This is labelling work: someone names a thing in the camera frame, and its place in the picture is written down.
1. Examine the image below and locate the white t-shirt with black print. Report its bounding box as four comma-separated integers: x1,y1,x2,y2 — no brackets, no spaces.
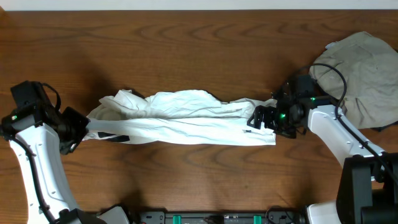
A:
84,90,276,146

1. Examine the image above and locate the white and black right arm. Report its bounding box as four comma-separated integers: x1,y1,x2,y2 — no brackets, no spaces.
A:
247,75,397,223

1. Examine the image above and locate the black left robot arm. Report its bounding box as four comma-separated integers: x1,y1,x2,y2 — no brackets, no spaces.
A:
1,81,130,224

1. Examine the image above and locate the grey garment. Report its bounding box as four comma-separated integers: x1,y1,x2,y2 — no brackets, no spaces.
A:
309,32,397,129

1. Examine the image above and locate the black left camera cable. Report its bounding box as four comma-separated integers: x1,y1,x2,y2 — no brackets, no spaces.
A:
6,81,63,224

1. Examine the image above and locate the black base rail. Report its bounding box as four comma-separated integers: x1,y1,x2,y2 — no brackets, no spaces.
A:
134,208,307,224

